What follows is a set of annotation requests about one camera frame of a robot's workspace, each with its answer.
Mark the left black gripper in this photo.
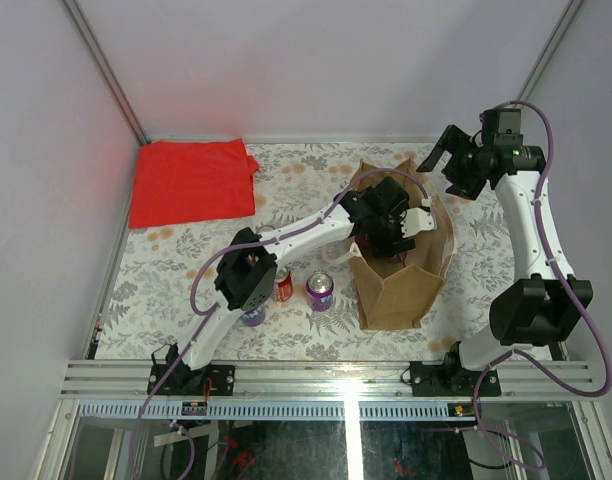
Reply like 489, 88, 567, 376
365, 200, 411, 254

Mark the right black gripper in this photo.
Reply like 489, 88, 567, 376
417, 125, 490, 201

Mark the brown jute canvas bag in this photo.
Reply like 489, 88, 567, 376
345, 160, 456, 331

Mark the purple fanta can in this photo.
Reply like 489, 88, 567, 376
241, 304, 266, 328
255, 225, 275, 234
306, 271, 334, 312
386, 251, 408, 265

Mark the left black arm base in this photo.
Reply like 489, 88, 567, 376
147, 344, 236, 399

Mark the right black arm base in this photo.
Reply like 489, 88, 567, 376
406, 341, 509, 398

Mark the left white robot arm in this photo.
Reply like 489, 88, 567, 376
170, 168, 411, 395

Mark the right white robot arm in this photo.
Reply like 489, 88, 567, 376
419, 106, 593, 395

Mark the floral patterned tablecloth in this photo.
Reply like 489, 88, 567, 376
94, 143, 514, 361

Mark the red coke can front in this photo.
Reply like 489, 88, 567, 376
272, 268, 294, 302

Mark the purple fanta can front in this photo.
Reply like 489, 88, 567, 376
241, 304, 266, 328

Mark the red folded cloth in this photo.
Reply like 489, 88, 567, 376
129, 139, 259, 229

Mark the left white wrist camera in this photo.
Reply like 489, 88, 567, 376
400, 198, 437, 238

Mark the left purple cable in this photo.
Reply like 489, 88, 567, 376
127, 168, 432, 480

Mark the purple cable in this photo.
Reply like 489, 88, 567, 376
127, 168, 432, 480
470, 99, 612, 471

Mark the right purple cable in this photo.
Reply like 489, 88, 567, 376
470, 99, 612, 471

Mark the aluminium front rail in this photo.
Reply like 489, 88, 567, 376
60, 360, 576, 402

